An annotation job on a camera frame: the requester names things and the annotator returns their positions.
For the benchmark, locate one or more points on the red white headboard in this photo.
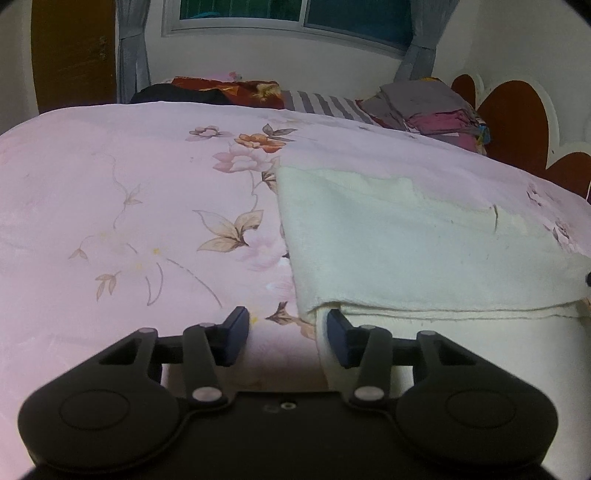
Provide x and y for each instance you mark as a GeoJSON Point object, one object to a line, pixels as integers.
{"type": "Point", "coordinates": [524, 131]}

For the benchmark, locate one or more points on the black garment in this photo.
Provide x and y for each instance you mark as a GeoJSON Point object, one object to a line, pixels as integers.
{"type": "Point", "coordinates": [172, 93]}

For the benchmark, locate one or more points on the striped grey white pillow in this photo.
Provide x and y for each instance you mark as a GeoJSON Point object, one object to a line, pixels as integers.
{"type": "Point", "coordinates": [328, 105]}

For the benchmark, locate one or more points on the stack of folded clothes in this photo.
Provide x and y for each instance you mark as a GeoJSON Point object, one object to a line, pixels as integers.
{"type": "Point", "coordinates": [431, 108]}

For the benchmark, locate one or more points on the red orange blanket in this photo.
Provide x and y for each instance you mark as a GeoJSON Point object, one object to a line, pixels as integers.
{"type": "Point", "coordinates": [255, 94]}

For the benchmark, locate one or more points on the grey curtain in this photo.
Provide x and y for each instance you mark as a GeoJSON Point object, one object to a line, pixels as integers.
{"type": "Point", "coordinates": [429, 21]}
{"type": "Point", "coordinates": [132, 61]}

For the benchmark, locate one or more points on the left grey curtain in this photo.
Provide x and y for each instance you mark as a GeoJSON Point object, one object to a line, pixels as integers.
{"type": "Point", "coordinates": [132, 61]}

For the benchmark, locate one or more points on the window with green glass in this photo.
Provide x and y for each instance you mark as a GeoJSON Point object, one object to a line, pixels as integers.
{"type": "Point", "coordinates": [383, 25]}

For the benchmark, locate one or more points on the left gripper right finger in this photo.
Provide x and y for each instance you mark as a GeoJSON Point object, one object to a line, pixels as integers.
{"type": "Point", "coordinates": [368, 349]}

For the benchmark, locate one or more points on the brown wooden door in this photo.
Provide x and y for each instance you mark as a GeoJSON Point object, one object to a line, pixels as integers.
{"type": "Point", "coordinates": [73, 53]}

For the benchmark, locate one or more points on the pink floral bed sheet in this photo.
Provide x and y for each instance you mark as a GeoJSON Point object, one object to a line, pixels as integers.
{"type": "Point", "coordinates": [164, 215]}

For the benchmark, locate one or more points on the right grey curtain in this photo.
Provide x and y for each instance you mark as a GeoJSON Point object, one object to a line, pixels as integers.
{"type": "Point", "coordinates": [429, 21]}

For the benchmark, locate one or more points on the cream white cloth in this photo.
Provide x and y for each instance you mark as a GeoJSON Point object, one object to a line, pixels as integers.
{"type": "Point", "coordinates": [506, 278]}

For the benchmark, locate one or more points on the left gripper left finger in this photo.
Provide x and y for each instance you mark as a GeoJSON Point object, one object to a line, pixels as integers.
{"type": "Point", "coordinates": [205, 347]}

